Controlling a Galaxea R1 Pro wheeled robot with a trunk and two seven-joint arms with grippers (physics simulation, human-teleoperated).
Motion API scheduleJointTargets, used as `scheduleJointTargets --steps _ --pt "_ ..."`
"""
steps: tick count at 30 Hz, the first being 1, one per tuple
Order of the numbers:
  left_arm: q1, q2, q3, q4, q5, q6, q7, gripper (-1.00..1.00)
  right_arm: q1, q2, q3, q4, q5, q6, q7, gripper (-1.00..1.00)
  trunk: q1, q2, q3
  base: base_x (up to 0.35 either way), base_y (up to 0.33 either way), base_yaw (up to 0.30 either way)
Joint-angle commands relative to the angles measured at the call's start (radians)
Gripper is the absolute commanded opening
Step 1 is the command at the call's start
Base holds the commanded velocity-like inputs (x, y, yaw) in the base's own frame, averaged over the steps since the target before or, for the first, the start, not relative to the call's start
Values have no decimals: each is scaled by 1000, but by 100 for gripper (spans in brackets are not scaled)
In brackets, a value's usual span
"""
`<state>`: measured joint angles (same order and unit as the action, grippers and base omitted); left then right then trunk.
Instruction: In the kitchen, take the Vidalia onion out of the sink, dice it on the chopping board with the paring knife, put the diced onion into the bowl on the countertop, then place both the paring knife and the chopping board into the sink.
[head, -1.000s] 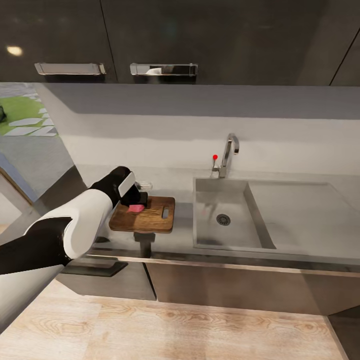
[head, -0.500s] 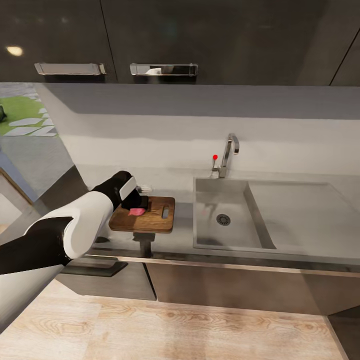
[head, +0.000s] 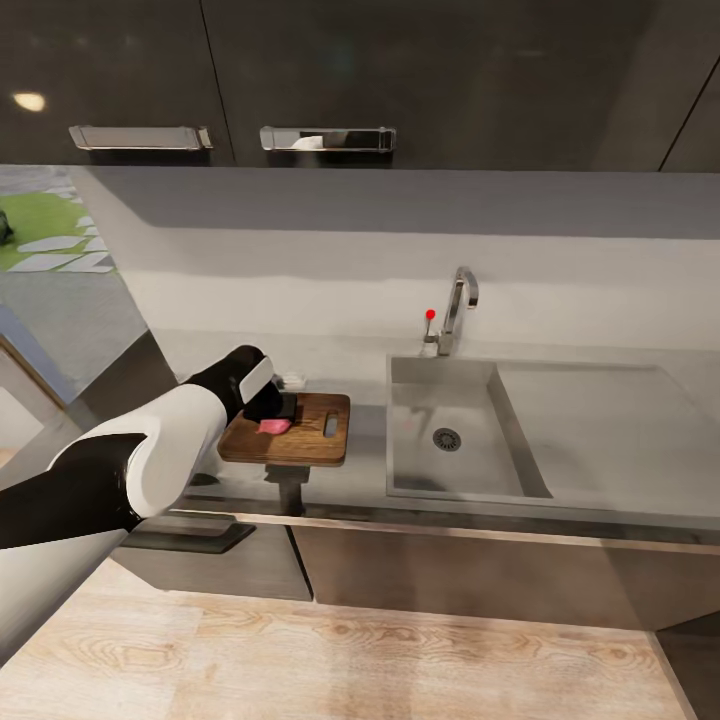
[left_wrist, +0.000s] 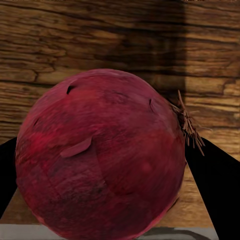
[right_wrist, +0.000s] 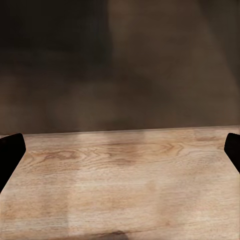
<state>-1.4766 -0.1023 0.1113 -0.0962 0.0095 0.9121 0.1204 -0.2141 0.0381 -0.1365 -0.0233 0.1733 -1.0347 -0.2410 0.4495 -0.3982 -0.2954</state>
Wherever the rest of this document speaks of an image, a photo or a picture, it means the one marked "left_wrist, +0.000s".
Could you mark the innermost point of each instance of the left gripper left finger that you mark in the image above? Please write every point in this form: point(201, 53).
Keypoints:
point(8, 174)

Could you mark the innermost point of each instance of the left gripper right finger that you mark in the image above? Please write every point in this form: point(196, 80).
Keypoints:
point(217, 176)

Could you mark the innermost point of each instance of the cutting board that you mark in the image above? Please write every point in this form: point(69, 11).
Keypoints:
point(187, 45)

